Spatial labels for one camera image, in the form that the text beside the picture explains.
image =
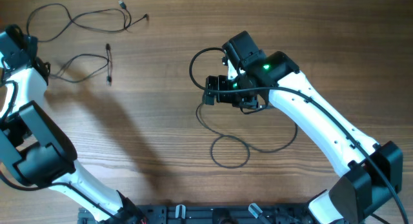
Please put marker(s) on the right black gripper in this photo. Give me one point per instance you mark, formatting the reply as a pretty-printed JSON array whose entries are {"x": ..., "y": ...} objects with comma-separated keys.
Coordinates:
[{"x": 210, "y": 89}]

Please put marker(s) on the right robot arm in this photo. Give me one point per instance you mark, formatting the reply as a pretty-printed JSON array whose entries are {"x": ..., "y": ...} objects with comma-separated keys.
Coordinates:
[{"x": 369, "y": 173}]

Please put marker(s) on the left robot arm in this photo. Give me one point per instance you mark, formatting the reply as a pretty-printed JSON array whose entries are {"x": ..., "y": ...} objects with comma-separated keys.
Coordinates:
[{"x": 35, "y": 151}]

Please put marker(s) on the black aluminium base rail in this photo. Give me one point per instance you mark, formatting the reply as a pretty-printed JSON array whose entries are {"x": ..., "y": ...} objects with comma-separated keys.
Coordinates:
[{"x": 278, "y": 214}]

